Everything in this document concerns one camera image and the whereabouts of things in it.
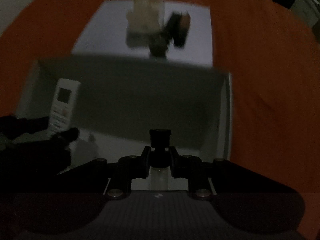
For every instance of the open white cardboard box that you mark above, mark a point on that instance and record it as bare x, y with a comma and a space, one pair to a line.
125, 104

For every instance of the black rectangular case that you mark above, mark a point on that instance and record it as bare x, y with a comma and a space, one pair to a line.
159, 42

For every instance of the white flat box lid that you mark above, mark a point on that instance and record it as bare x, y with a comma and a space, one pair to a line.
107, 34

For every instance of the white remote control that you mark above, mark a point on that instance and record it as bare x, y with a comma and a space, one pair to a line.
63, 104

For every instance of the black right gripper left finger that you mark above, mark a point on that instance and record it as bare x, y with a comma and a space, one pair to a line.
134, 172

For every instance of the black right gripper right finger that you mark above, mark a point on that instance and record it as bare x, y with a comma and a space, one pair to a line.
186, 167

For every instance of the orange red tablecloth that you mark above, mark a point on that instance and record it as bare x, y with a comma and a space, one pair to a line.
273, 58

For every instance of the orange lighter with silver tip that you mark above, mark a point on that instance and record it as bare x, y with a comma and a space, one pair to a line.
185, 21

